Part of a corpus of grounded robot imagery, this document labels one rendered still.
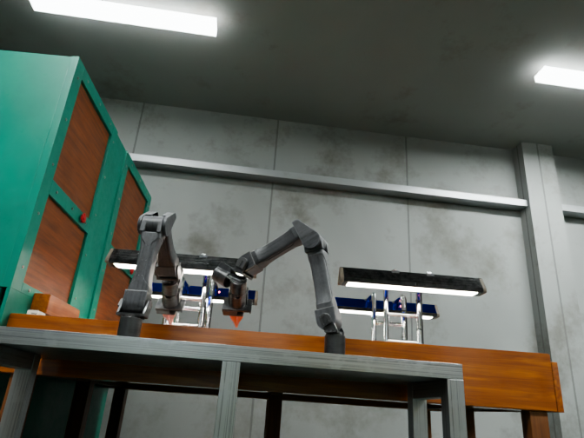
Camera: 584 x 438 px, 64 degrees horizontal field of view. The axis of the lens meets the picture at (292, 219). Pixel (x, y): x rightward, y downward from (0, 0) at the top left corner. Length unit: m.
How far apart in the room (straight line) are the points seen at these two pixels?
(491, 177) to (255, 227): 2.25
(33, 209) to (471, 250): 3.44
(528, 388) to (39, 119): 1.98
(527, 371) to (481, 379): 0.16
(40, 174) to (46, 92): 0.36
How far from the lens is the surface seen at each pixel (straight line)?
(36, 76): 2.17
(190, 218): 3.91
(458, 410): 1.35
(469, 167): 4.68
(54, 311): 1.96
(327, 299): 1.47
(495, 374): 1.78
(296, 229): 1.56
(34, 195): 1.89
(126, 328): 1.43
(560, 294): 4.45
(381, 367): 1.28
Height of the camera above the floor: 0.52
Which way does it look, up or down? 22 degrees up
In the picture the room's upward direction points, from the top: 4 degrees clockwise
